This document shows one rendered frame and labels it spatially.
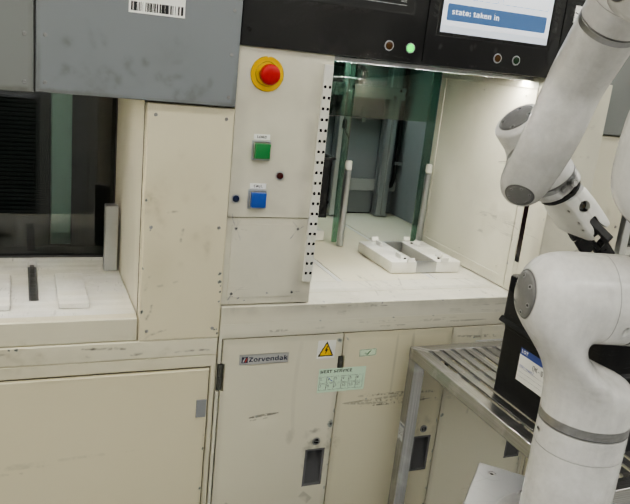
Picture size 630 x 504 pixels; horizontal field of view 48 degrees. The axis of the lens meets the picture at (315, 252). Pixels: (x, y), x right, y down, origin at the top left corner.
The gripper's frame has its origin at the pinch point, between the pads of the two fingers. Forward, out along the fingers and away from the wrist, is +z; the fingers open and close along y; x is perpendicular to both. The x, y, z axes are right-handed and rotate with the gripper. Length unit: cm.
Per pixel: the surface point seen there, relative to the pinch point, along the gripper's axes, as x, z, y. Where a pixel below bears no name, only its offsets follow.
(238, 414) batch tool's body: 73, -3, 38
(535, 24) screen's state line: -34, -23, 39
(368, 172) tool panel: -4, 17, 129
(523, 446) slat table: 34.4, 16.4, -6.2
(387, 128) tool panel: -18, 7, 123
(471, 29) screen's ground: -20, -33, 39
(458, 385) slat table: 33.7, 15.3, 16.0
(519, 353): 21.3, 12.3, 7.1
